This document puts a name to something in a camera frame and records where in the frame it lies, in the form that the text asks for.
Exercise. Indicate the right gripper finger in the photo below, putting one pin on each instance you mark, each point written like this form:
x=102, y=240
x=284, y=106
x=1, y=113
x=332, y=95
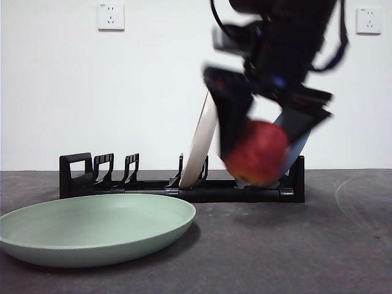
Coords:
x=301, y=122
x=229, y=107

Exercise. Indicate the red apple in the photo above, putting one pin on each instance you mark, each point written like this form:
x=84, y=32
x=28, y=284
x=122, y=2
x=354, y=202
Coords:
x=257, y=153

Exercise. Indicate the green plate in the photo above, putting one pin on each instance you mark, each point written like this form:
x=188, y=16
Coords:
x=92, y=226

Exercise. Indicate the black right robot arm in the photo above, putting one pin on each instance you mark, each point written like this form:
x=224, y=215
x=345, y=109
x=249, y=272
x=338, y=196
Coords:
x=284, y=46

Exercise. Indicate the blue plate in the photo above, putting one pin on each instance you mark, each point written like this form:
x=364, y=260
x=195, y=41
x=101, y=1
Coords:
x=298, y=150

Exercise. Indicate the beige plate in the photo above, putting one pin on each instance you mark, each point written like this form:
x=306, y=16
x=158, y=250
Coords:
x=199, y=153

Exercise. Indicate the black plate rack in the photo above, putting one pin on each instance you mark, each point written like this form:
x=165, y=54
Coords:
x=229, y=196

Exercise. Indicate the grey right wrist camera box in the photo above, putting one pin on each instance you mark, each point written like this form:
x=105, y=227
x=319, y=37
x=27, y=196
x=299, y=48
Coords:
x=221, y=38

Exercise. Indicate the white wall socket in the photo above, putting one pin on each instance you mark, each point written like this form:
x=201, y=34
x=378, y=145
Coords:
x=111, y=16
x=369, y=21

